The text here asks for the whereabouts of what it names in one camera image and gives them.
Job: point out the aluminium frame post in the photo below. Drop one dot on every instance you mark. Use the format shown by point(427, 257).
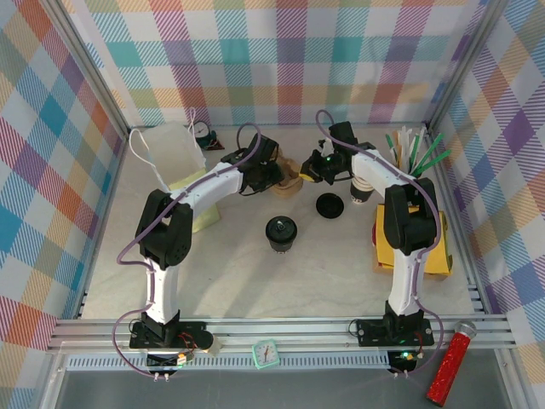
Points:
point(94, 72)
point(462, 64)

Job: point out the red glitter tube silver cap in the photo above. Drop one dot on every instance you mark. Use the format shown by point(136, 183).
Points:
point(447, 370)

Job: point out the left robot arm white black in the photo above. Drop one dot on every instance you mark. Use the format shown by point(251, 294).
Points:
point(164, 289)

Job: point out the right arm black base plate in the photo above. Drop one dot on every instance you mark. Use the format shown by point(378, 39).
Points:
point(370, 332)

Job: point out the small dark red triangle object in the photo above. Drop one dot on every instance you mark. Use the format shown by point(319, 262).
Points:
point(214, 146)

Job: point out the small beige spool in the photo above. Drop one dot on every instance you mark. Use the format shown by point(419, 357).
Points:
point(215, 346)

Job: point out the yellow paper napkins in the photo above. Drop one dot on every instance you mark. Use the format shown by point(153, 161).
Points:
point(440, 255)

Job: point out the mint green square clock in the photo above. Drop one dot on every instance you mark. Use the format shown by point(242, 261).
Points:
point(265, 354)

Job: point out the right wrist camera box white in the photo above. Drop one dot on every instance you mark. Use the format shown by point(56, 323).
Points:
point(326, 148)

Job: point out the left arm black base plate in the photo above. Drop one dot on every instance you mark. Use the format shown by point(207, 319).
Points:
point(191, 330)

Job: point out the aluminium side rail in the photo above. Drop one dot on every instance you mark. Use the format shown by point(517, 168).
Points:
point(449, 191)
point(111, 191)

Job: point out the white and green stir stick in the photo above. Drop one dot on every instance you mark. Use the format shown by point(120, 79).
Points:
point(419, 149)

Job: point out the aluminium frame rail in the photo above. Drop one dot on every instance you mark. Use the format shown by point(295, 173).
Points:
point(298, 330)

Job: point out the dark teal alarm clock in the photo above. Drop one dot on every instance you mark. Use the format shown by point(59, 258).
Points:
point(205, 132)

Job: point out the green plastic stir stick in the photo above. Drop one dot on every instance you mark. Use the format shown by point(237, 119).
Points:
point(430, 153)
point(391, 147)
point(436, 162)

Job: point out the stack of paper coffee cups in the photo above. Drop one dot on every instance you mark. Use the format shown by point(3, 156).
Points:
point(361, 194)

